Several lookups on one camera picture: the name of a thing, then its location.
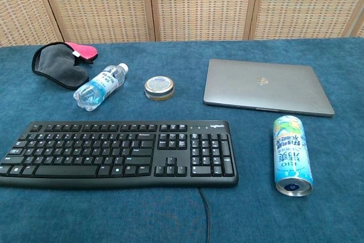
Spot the grey and pink eye mask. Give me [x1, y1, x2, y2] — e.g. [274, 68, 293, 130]
[31, 41, 99, 90]

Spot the grey closed laptop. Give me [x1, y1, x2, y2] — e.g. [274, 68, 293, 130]
[202, 58, 336, 118]

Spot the clear plastic water bottle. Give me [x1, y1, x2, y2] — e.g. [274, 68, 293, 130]
[73, 63, 129, 112]

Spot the woven bamboo folding screen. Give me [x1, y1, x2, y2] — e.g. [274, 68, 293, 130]
[0, 0, 364, 48]

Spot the black computer keyboard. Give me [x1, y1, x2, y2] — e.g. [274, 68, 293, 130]
[0, 120, 239, 190]

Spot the light blue drink can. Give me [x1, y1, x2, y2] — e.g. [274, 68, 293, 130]
[273, 115, 313, 197]

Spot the blue felt table cloth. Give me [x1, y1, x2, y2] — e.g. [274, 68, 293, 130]
[0, 36, 364, 243]

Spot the thin black cable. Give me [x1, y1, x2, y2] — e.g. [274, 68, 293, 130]
[197, 187, 212, 243]

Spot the round metal tin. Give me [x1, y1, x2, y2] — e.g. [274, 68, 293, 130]
[143, 76, 176, 102]

